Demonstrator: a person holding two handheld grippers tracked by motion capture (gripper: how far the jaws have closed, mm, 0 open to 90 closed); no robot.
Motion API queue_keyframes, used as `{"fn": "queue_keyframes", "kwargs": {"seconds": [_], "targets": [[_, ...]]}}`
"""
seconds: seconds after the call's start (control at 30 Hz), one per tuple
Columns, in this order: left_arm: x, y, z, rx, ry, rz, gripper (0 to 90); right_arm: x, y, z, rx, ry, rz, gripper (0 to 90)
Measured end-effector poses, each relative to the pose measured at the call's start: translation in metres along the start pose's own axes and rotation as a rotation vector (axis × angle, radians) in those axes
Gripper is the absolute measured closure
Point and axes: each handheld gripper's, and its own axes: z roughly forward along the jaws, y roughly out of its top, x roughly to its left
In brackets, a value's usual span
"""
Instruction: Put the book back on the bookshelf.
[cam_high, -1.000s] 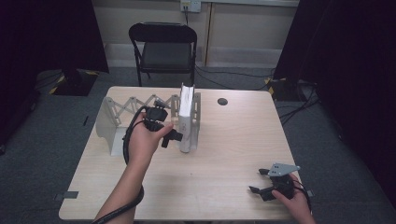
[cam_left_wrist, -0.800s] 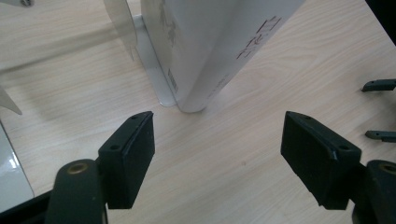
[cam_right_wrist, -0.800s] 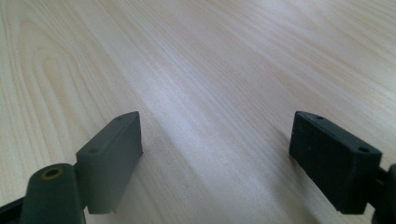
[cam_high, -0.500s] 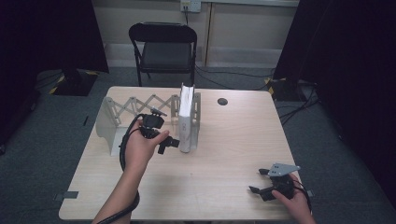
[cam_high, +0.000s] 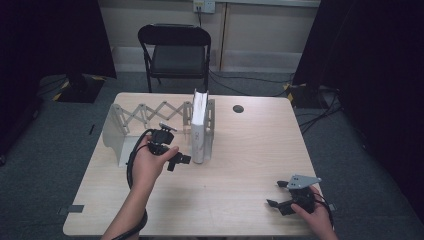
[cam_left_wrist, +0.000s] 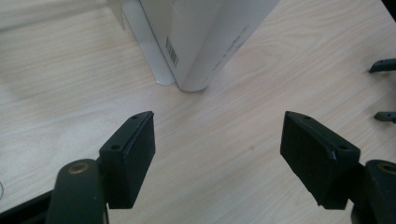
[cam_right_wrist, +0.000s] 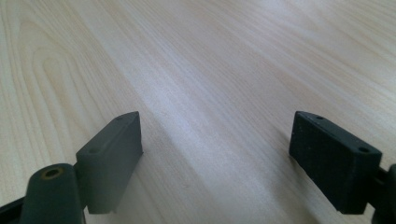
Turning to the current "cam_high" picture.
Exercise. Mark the person's left hand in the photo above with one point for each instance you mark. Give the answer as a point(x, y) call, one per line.
point(146, 170)

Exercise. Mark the grey expandable metal book rack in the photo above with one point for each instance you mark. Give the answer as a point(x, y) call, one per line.
point(115, 136)

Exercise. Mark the white book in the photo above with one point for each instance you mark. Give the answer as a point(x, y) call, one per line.
point(198, 140)

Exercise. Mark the white wall socket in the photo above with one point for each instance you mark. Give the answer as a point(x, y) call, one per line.
point(204, 6)

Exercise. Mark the large grey tape piece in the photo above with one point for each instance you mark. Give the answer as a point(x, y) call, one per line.
point(71, 209)

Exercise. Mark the small grey tape piece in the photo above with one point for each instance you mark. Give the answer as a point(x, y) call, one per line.
point(332, 207)

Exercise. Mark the black curtain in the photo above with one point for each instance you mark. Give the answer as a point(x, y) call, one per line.
point(376, 83)
point(50, 36)

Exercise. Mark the black round table grommet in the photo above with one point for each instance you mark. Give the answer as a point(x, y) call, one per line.
point(238, 109)

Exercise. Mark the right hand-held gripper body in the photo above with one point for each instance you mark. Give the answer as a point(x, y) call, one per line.
point(301, 197)

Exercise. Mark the person's right hand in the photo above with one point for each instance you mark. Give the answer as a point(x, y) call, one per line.
point(316, 216)

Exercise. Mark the black stand base yellow tape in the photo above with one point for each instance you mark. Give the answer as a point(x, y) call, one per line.
point(305, 96)
point(80, 89)

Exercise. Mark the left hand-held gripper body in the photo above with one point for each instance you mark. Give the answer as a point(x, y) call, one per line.
point(161, 140)

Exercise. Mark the black folding chair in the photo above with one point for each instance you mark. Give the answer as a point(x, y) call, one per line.
point(178, 60)

